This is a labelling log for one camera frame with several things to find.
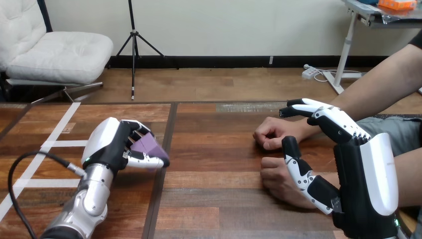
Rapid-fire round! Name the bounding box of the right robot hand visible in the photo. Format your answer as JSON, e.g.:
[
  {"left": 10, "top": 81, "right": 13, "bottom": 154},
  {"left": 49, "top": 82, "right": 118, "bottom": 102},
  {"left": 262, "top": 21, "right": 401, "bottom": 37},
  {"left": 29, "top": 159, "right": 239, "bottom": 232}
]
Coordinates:
[{"left": 279, "top": 98, "right": 400, "bottom": 239}]

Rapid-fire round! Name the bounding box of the purple block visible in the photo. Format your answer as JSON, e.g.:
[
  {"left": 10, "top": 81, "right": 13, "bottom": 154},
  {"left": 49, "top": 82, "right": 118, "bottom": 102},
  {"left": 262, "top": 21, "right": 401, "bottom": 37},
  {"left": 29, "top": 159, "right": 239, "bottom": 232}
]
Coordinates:
[{"left": 130, "top": 134, "right": 168, "bottom": 163}]

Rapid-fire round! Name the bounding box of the person's hand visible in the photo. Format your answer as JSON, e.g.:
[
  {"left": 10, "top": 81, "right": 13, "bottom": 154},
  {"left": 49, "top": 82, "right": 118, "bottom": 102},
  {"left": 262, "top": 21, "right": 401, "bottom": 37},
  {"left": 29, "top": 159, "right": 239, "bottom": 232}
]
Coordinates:
[
  {"left": 253, "top": 116, "right": 313, "bottom": 152},
  {"left": 260, "top": 156, "right": 331, "bottom": 211}
]

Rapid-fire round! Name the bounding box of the person's forearm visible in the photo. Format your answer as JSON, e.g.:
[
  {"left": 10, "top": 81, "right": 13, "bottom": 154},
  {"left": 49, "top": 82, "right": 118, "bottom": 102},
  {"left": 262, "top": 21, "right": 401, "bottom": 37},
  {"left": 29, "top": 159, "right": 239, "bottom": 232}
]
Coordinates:
[
  {"left": 305, "top": 43, "right": 422, "bottom": 135},
  {"left": 313, "top": 155, "right": 422, "bottom": 209}
]

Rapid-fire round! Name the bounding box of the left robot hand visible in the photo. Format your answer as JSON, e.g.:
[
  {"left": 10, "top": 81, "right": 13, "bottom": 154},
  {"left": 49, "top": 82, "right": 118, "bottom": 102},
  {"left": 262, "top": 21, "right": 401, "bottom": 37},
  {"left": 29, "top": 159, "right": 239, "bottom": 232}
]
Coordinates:
[{"left": 81, "top": 117, "right": 171, "bottom": 176}]

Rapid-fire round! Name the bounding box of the black tripod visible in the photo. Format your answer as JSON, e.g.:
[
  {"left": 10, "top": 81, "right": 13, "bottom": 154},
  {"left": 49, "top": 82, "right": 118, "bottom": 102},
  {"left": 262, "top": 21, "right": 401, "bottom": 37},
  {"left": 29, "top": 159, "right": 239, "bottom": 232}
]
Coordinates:
[{"left": 106, "top": 0, "right": 181, "bottom": 101}]

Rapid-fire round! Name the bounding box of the white desk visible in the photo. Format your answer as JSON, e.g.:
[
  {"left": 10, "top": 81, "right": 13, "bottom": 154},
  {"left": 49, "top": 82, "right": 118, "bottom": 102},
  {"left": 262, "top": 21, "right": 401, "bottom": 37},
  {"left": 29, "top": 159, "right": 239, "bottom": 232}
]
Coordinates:
[{"left": 322, "top": 0, "right": 422, "bottom": 96}]

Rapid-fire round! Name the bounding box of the white cushioned chair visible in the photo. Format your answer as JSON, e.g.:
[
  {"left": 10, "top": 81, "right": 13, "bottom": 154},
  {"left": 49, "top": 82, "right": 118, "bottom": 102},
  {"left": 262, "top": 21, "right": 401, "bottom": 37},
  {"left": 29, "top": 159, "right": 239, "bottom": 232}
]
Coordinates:
[{"left": 0, "top": 0, "right": 114, "bottom": 104}]

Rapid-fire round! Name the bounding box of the white power strip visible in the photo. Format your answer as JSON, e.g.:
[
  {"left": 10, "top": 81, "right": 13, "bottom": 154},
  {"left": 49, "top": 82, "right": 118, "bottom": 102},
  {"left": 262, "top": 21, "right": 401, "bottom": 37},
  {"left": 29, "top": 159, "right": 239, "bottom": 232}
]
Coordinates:
[{"left": 301, "top": 64, "right": 319, "bottom": 80}]

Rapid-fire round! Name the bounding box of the black cable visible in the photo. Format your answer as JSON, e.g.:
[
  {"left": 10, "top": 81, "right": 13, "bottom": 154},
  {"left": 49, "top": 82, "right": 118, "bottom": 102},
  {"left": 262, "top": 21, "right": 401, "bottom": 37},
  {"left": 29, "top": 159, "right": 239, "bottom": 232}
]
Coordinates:
[{"left": 7, "top": 150, "right": 87, "bottom": 239}]

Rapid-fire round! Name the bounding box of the person's body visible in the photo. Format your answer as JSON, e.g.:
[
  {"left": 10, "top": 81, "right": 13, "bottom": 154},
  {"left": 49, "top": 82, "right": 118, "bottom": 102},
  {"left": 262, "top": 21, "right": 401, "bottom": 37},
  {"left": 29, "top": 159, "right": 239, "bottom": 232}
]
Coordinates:
[{"left": 355, "top": 29, "right": 422, "bottom": 239}]

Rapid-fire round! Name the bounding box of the orange thing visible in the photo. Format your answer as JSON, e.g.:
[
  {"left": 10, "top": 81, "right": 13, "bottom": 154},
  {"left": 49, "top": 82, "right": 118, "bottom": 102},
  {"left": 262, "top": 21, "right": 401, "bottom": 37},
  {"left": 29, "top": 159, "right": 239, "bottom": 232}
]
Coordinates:
[{"left": 378, "top": 0, "right": 418, "bottom": 11}]

